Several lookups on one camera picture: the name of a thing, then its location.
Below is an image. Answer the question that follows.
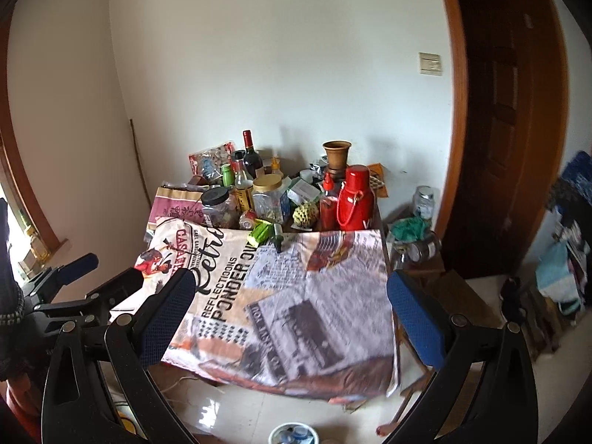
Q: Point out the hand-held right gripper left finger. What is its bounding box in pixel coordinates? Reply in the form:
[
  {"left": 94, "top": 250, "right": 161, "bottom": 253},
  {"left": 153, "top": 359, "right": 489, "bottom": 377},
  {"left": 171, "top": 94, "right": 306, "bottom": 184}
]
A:
[{"left": 41, "top": 268, "right": 197, "bottom": 444}]

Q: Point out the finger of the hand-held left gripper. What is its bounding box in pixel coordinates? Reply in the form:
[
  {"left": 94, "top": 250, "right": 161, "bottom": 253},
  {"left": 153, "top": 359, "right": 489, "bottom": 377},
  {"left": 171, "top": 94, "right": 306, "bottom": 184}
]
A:
[
  {"left": 21, "top": 253, "right": 99, "bottom": 308},
  {"left": 83, "top": 268, "right": 144, "bottom": 327}
]

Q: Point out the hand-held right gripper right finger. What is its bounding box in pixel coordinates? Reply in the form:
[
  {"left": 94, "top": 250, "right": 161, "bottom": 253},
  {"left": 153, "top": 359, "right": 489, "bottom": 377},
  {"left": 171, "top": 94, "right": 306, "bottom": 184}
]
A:
[{"left": 384, "top": 269, "right": 539, "bottom": 444}]

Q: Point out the green foil wrapper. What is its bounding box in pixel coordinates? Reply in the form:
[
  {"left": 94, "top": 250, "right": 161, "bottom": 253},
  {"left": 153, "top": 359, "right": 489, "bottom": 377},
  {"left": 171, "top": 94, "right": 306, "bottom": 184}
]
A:
[{"left": 247, "top": 222, "right": 286, "bottom": 253}]

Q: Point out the white plastic bucket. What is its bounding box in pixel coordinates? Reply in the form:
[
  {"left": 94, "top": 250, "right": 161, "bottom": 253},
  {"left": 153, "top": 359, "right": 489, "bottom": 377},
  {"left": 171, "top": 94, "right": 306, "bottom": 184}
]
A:
[{"left": 268, "top": 422, "right": 320, "bottom": 444}]

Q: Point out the yellow object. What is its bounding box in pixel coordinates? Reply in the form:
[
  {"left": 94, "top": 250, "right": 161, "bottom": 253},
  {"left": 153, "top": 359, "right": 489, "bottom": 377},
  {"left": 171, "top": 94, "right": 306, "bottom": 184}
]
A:
[{"left": 28, "top": 226, "right": 51, "bottom": 262}]

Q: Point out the wooden stool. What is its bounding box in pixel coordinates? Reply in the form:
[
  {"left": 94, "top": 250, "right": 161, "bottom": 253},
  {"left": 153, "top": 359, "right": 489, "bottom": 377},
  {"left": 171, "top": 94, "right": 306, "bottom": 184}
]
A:
[{"left": 388, "top": 259, "right": 505, "bottom": 408}]

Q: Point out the wide clear glass jar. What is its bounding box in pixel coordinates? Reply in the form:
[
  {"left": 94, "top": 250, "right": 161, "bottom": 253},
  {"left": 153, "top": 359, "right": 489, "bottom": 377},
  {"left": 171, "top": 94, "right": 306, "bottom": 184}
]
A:
[{"left": 393, "top": 236, "right": 442, "bottom": 269}]

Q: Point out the teal cloth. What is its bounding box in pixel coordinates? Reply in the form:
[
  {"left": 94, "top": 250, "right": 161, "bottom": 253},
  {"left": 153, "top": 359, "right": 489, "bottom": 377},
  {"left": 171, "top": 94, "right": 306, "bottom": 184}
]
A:
[{"left": 391, "top": 217, "right": 433, "bottom": 243}]

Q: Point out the black shoe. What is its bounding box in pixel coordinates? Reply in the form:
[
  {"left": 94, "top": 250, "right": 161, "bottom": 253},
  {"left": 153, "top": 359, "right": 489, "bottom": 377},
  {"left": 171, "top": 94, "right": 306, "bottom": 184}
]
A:
[{"left": 499, "top": 277, "right": 523, "bottom": 320}]

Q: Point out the pink printed bag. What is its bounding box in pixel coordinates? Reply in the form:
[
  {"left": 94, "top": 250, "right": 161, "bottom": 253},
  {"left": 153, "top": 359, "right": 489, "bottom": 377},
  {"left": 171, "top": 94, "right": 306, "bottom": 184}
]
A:
[{"left": 147, "top": 185, "right": 206, "bottom": 236}]

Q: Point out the tall clear glass jar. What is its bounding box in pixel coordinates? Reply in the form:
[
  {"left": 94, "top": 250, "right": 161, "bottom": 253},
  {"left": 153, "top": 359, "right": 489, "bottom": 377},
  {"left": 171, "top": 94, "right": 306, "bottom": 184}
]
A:
[{"left": 413, "top": 186, "right": 435, "bottom": 220}]

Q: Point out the thin wooden stick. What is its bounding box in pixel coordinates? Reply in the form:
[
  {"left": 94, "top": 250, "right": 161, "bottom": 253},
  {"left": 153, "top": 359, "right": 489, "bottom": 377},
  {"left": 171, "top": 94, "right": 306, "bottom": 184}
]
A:
[{"left": 129, "top": 119, "right": 151, "bottom": 204}]

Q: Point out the black lid plastic jar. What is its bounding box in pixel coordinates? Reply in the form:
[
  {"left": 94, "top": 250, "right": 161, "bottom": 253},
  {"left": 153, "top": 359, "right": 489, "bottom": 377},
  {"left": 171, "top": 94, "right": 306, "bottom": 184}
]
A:
[{"left": 200, "top": 187, "right": 241, "bottom": 229}]

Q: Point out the printed tablecloth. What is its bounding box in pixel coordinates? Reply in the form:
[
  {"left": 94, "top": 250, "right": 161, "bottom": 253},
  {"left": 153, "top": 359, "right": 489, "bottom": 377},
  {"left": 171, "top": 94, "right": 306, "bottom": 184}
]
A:
[{"left": 108, "top": 217, "right": 401, "bottom": 401}]

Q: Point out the red thermos flask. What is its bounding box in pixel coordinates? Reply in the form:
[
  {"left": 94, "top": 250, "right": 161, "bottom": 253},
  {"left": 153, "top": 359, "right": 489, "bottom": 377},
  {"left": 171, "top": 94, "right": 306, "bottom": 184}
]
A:
[{"left": 336, "top": 165, "right": 376, "bottom": 232}]

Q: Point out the red sauce bottle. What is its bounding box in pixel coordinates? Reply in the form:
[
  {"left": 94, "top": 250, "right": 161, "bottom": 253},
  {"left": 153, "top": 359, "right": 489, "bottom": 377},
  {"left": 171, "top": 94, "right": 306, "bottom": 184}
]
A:
[{"left": 319, "top": 172, "right": 340, "bottom": 232}]

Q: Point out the clear bottle yellow label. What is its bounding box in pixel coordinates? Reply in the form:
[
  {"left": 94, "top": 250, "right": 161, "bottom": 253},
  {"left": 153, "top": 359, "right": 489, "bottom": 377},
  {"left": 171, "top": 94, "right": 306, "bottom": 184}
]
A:
[{"left": 231, "top": 149, "right": 255, "bottom": 213}]

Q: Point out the orange patterned box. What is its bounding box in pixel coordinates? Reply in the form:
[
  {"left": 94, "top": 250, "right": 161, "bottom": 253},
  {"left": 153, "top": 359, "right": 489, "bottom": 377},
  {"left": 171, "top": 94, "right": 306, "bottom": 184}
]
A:
[{"left": 367, "top": 163, "right": 389, "bottom": 199}]

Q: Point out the custard apple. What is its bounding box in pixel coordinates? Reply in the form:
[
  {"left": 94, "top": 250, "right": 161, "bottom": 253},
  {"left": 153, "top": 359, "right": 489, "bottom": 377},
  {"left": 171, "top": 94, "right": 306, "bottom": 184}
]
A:
[{"left": 293, "top": 202, "right": 321, "bottom": 229}]

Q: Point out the gold lid plastic jar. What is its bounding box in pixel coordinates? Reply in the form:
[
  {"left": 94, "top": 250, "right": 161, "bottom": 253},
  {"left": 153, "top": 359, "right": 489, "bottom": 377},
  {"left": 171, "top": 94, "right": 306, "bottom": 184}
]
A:
[{"left": 252, "top": 176, "right": 285, "bottom": 223}]

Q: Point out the red bag of nuts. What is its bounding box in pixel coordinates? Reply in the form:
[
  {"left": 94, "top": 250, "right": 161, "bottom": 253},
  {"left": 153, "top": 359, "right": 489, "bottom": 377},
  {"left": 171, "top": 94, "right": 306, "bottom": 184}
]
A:
[{"left": 189, "top": 142, "right": 234, "bottom": 181}]

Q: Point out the pile of clothes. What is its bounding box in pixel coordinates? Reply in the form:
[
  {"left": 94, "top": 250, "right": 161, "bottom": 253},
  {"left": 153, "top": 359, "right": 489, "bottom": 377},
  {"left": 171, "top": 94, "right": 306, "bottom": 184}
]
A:
[{"left": 536, "top": 150, "right": 592, "bottom": 320}]

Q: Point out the white green cardboard box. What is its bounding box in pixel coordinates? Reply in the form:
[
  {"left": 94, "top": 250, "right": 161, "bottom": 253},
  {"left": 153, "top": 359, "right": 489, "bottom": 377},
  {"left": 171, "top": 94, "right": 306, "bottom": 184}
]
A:
[{"left": 287, "top": 178, "right": 320, "bottom": 204}]

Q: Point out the dark wine bottle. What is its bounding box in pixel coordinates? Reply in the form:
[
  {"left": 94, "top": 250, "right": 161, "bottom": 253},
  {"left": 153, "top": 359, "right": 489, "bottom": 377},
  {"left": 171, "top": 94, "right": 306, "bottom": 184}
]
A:
[{"left": 241, "top": 129, "right": 264, "bottom": 179}]

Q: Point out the brown clay vase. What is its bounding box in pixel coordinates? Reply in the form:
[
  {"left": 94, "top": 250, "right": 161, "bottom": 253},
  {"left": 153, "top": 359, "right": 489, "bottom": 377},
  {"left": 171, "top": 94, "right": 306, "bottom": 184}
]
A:
[{"left": 322, "top": 141, "right": 353, "bottom": 179}]

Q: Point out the brown wooden door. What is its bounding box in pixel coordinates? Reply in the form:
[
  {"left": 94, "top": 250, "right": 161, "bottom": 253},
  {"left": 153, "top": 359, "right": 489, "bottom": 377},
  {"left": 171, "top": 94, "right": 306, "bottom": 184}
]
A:
[{"left": 435, "top": 0, "right": 574, "bottom": 283}]

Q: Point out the white cable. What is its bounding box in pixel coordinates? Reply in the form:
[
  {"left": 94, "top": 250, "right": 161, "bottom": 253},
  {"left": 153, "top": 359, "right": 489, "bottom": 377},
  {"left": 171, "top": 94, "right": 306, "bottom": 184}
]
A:
[{"left": 166, "top": 372, "right": 204, "bottom": 394}]

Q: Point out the wall switch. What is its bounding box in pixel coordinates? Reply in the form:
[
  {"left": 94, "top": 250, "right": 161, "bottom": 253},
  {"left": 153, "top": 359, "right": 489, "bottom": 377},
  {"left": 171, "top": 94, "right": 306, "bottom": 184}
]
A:
[{"left": 418, "top": 52, "right": 442, "bottom": 75}]

